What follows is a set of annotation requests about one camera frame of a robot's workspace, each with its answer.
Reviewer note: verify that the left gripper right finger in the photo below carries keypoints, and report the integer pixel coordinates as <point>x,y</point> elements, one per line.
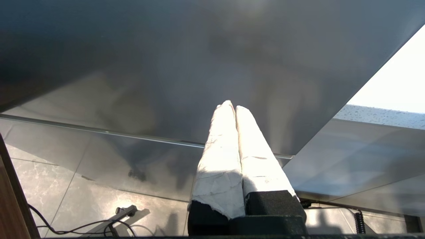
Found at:
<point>259,166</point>

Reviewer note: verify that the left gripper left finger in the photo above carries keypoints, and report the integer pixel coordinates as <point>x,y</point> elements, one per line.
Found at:
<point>219,172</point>

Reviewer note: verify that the small grey metal foot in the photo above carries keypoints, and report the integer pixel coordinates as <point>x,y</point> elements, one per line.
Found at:
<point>126,210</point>

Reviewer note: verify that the tall grey cabinet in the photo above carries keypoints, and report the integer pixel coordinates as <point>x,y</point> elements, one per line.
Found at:
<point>166,66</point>

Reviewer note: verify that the dark furniture leg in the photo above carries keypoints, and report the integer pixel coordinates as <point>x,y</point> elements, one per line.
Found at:
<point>411,224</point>

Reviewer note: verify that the brown wooden furniture panel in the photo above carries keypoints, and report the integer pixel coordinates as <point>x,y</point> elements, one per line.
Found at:
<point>10,205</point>

